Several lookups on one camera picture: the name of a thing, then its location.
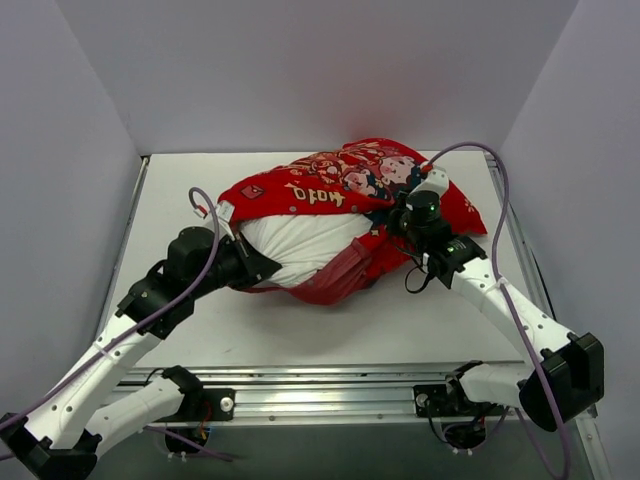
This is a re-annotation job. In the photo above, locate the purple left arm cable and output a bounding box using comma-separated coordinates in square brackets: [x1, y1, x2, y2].
[0, 186, 224, 461]

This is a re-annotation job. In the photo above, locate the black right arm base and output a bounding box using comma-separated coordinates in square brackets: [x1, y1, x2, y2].
[412, 382, 504, 418]

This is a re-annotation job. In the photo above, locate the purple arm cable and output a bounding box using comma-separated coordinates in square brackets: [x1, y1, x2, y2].
[0, 186, 224, 461]
[424, 140, 572, 479]

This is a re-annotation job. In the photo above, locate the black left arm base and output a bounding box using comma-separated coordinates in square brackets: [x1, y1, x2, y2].
[189, 387, 236, 423]

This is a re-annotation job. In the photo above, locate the aluminium side rail left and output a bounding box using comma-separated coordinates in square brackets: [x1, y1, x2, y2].
[82, 154, 151, 381]

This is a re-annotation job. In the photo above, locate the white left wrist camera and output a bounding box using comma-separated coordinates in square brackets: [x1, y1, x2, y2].
[215, 200, 236, 239]

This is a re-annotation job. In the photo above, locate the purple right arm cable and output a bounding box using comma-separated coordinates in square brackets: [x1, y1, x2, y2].
[424, 140, 572, 479]

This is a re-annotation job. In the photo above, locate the aluminium side rail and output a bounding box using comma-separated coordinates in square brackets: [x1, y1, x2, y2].
[82, 154, 151, 381]
[484, 153, 557, 319]

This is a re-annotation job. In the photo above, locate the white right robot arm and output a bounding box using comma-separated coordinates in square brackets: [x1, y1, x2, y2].
[388, 191, 604, 432]

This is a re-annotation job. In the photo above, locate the white pillow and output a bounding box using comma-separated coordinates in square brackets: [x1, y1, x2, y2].
[239, 213, 372, 289]

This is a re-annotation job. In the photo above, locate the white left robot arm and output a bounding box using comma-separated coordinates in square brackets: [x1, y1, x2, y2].
[1, 227, 281, 479]

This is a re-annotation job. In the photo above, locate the aluminium front mounting rail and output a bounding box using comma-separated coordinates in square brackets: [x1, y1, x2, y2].
[151, 363, 472, 428]

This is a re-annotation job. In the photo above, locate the red printed pillowcase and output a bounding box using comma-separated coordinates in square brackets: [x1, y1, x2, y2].
[218, 136, 488, 307]

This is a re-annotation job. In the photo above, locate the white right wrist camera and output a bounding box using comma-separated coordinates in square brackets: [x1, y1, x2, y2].
[412, 167, 450, 197]

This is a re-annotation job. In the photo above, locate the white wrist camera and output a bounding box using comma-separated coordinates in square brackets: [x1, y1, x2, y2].
[412, 167, 450, 197]
[215, 200, 236, 239]

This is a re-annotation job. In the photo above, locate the aluminium side rail right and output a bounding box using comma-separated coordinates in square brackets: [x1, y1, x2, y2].
[484, 153, 557, 319]

